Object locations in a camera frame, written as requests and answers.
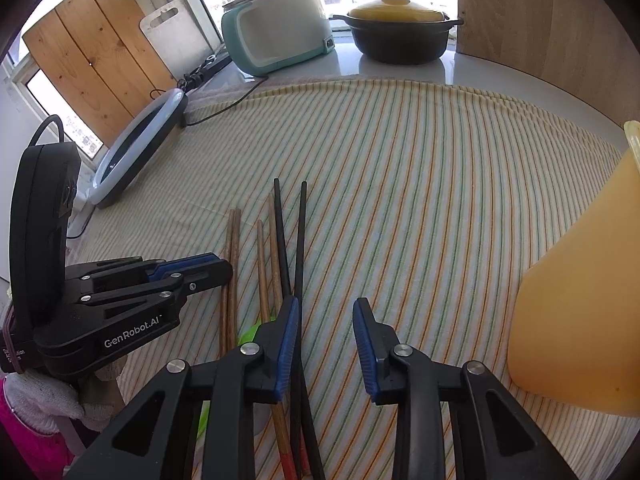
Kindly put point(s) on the black chopstick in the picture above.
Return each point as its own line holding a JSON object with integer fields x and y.
{"x": 281, "y": 240}
{"x": 300, "y": 240}

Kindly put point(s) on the wooden plank board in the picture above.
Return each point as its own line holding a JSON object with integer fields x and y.
{"x": 90, "y": 60}

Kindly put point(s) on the plain brown wooden chopstick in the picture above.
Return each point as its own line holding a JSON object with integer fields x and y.
{"x": 226, "y": 290}

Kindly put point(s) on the yellow pot lid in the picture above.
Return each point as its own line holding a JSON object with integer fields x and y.
{"x": 395, "y": 10}

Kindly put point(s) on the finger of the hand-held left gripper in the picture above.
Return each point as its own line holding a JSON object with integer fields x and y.
{"x": 200, "y": 282}
{"x": 185, "y": 265}

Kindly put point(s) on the light wooden panel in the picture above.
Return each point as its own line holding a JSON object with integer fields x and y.
{"x": 540, "y": 25}

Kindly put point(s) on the black power strip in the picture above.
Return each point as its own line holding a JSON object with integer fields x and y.
{"x": 205, "y": 71}

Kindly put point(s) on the pink clothing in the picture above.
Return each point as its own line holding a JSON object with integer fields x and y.
{"x": 25, "y": 450}

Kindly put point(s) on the person's left hand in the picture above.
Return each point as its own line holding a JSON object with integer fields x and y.
{"x": 40, "y": 395}

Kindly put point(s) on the white cutting board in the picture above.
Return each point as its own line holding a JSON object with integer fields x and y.
{"x": 180, "y": 45}

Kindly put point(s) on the green plastic spoon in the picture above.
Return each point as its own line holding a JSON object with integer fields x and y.
{"x": 250, "y": 334}

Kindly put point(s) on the teal and white toaster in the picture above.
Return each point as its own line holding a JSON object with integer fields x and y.
{"x": 280, "y": 30}

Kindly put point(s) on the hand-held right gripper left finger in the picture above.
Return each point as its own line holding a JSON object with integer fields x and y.
{"x": 287, "y": 350}

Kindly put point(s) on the striped table cloth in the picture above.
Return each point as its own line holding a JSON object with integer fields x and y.
{"x": 425, "y": 210}

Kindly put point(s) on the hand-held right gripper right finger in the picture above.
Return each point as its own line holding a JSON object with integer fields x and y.
{"x": 364, "y": 350}

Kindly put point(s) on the black cooking pot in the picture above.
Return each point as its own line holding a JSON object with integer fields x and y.
{"x": 400, "y": 40}

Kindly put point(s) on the yellow plastic container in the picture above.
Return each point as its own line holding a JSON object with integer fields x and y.
{"x": 575, "y": 310}

